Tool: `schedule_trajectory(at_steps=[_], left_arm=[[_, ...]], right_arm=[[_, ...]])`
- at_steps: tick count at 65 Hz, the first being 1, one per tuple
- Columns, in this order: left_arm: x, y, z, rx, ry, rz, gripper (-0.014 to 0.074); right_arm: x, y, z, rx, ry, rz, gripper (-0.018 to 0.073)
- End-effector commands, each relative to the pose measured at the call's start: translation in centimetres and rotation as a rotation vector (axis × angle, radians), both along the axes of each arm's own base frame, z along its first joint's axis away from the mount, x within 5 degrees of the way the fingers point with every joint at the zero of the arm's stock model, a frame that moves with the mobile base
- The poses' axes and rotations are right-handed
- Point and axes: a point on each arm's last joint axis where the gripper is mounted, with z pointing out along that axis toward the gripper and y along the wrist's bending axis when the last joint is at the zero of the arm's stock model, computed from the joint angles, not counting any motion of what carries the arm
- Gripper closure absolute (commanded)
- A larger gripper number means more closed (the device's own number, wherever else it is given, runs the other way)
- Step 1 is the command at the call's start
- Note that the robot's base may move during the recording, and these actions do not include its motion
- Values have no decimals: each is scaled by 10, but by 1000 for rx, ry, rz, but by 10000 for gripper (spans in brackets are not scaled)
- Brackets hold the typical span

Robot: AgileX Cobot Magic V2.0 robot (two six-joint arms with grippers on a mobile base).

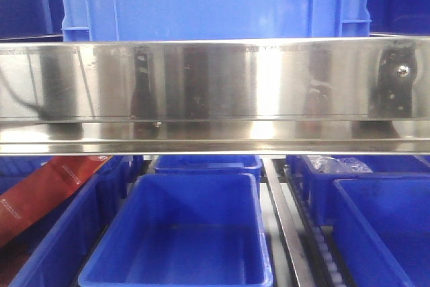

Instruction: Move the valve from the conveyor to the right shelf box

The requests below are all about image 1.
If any blue bin right front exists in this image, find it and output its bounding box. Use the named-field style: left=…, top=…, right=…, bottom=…
left=333, top=177, right=429, bottom=286

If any red flat package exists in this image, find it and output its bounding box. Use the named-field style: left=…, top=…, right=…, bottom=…
left=1, top=155, right=112, bottom=246

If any large blue crate upper shelf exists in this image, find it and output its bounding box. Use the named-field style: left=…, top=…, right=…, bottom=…
left=62, top=0, right=370, bottom=41

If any blue bin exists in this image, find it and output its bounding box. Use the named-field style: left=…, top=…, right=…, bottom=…
left=286, top=155, right=429, bottom=226
left=333, top=177, right=429, bottom=286
left=1, top=156, right=142, bottom=286
left=154, top=155, right=263, bottom=192
left=78, top=173, right=273, bottom=286

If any blue bin centre rear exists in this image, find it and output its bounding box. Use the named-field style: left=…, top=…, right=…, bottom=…
left=154, top=155, right=263, bottom=192

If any roller track strip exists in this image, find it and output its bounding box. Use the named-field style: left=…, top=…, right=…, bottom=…
left=283, top=164, right=345, bottom=286

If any blue bin centre front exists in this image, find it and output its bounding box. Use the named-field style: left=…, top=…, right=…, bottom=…
left=78, top=173, right=273, bottom=286

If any stainless steel shelf rail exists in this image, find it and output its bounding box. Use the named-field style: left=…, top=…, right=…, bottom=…
left=1, top=36, right=429, bottom=155

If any blue bin left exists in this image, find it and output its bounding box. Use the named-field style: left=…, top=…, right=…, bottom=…
left=1, top=156, right=142, bottom=286

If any clear plastic bag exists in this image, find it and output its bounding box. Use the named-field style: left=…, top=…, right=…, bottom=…
left=308, top=155, right=373, bottom=173

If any blue bin right rear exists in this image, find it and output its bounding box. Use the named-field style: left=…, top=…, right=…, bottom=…
left=286, top=155, right=429, bottom=226

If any steel shelf divider bar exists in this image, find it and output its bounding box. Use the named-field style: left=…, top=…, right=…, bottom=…
left=263, top=158, right=315, bottom=286

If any screw on steel rail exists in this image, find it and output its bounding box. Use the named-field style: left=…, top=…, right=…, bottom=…
left=397, top=65, right=410, bottom=78

